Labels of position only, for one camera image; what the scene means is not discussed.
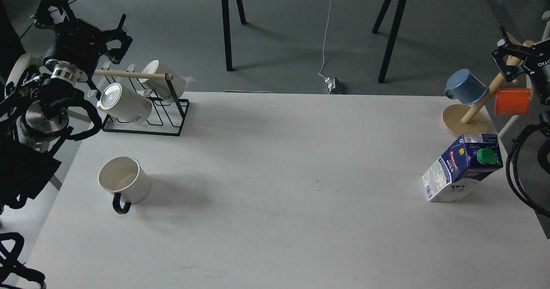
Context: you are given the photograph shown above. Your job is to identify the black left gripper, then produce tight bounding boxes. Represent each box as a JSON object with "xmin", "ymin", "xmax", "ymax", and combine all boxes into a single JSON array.
[{"xmin": 31, "ymin": 0, "xmax": 133, "ymax": 76}]

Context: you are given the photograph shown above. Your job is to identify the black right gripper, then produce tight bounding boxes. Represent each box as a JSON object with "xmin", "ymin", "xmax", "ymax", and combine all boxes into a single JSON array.
[{"xmin": 492, "ymin": 26, "xmax": 550, "ymax": 105}]

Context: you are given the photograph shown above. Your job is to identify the blue milk carton green cap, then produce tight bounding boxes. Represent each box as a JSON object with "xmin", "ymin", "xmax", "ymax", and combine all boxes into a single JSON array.
[{"xmin": 421, "ymin": 133, "xmax": 503, "ymax": 202}]

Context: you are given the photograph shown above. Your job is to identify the white mug with black handle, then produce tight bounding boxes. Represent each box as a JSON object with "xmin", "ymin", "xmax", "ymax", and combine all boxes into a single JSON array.
[{"xmin": 98, "ymin": 156, "xmax": 151, "ymax": 215}]

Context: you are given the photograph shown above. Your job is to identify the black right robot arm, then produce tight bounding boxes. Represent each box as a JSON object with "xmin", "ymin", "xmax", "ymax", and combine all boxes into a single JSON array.
[{"xmin": 492, "ymin": 25, "xmax": 550, "ymax": 218}]

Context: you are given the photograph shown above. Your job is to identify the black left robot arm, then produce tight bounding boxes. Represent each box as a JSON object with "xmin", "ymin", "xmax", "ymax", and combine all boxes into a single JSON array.
[{"xmin": 1, "ymin": 0, "xmax": 132, "ymax": 209}]

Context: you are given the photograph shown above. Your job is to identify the orange mug on tree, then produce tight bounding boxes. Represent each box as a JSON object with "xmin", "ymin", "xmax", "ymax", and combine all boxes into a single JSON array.
[{"xmin": 494, "ymin": 88, "xmax": 531, "ymax": 116}]

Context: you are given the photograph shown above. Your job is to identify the blue mug on tree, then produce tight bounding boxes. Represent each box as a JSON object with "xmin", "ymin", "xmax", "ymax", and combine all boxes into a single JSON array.
[{"xmin": 445, "ymin": 68, "xmax": 489, "ymax": 105}]

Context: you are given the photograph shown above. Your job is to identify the white chair right edge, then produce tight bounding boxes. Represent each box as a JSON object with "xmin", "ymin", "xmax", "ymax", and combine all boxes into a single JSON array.
[{"xmin": 533, "ymin": 12, "xmax": 550, "ymax": 53}]

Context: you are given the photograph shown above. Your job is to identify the white mug front on rack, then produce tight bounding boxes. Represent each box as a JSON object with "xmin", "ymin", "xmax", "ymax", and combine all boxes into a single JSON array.
[{"xmin": 96, "ymin": 83, "xmax": 153, "ymax": 124}]

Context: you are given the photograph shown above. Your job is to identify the white mug on rack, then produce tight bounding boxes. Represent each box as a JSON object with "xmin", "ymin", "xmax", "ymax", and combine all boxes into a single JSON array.
[
  {"xmin": 139, "ymin": 60, "xmax": 189, "ymax": 103},
  {"xmin": 96, "ymin": 83, "xmax": 153, "ymax": 124}
]

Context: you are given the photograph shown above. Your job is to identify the white mug rear on rack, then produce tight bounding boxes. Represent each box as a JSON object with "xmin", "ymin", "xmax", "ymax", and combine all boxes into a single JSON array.
[{"xmin": 139, "ymin": 60, "xmax": 189, "ymax": 103}]

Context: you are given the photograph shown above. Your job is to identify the black table legs right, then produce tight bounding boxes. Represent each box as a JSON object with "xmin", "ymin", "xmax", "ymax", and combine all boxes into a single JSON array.
[{"xmin": 372, "ymin": 0, "xmax": 407, "ymax": 84}]

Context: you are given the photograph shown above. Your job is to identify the black table legs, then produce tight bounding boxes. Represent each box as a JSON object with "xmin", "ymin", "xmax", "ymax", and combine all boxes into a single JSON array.
[
  {"xmin": 220, "ymin": 0, "xmax": 248, "ymax": 72},
  {"xmin": 372, "ymin": 0, "xmax": 407, "ymax": 84}
]

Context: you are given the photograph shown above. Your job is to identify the black table legs left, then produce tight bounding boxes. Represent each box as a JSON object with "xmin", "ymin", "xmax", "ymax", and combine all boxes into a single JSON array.
[{"xmin": 220, "ymin": 0, "xmax": 248, "ymax": 72}]

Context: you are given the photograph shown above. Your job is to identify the grey power adapter on floor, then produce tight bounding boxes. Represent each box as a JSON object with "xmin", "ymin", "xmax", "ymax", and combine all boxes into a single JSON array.
[{"xmin": 325, "ymin": 77, "xmax": 345, "ymax": 94}]

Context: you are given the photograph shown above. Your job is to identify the black wire mug rack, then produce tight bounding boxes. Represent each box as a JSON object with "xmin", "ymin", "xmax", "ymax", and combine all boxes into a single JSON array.
[{"xmin": 94, "ymin": 67, "xmax": 190, "ymax": 137}]

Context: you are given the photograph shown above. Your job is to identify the white power cable on floor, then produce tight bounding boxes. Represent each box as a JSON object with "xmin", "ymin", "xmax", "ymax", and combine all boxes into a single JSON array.
[{"xmin": 258, "ymin": 0, "xmax": 340, "ymax": 80}]

